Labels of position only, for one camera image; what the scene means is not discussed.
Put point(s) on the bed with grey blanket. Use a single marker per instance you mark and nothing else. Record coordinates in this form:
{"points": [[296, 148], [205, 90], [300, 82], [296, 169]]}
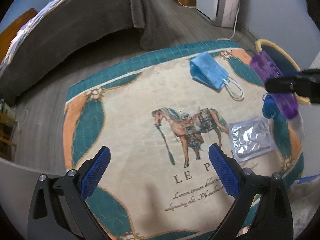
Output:
{"points": [[64, 26]]}

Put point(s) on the wooden headboard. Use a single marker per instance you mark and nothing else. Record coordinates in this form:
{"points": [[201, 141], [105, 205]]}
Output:
{"points": [[11, 31]]}

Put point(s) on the silver foil blister pack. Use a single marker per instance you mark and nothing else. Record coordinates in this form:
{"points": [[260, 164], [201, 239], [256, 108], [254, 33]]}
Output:
{"points": [[250, 138]]}

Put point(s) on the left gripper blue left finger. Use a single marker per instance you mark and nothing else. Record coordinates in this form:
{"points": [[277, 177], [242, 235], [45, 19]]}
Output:
{"points": [[92, 170]]}

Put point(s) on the teal yellow trash bin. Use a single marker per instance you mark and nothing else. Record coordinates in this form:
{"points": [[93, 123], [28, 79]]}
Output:
{"points": [[281, 58]]}

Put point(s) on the light blue face mask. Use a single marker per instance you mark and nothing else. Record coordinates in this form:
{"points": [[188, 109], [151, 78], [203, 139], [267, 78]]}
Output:
{"points": [[207, 71]]}

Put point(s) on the wooden bedside stool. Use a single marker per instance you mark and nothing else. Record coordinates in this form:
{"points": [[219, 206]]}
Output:
{"points": [[8, 127]]}

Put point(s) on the purple bottle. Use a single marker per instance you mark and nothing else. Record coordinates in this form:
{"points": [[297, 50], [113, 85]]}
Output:
{"points": [[270, 75]]}

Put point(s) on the horse pattern floor mat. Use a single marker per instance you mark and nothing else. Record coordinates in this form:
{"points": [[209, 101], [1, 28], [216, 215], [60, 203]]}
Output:
{"points": [[158, 124]]}

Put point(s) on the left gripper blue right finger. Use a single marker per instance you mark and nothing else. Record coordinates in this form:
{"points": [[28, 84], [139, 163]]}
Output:
{"points": [[223, 166]]}

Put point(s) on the blue glove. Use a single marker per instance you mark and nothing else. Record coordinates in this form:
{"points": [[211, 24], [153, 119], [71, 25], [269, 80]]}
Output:
{"points": [[269, 108]]}

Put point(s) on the white air purifier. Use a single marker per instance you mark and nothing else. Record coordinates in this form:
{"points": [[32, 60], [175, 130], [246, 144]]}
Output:
{"points": [[220, 13]]}

